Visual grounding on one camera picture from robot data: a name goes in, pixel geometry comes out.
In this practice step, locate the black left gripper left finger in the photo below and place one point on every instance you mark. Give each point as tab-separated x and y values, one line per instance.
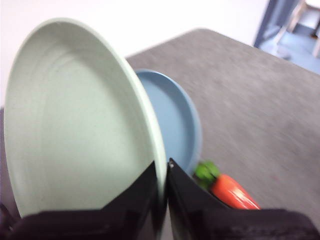
112	225

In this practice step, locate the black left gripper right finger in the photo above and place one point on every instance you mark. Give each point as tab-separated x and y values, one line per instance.
212	222

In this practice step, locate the orange carrot with green leaves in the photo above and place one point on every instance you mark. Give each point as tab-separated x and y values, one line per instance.
230	192

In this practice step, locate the green plate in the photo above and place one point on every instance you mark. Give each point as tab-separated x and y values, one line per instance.
75	112

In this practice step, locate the blue plate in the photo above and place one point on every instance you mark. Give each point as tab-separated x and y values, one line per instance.
172	120

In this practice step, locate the pale chair frame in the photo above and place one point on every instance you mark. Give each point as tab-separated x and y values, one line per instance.
297	17

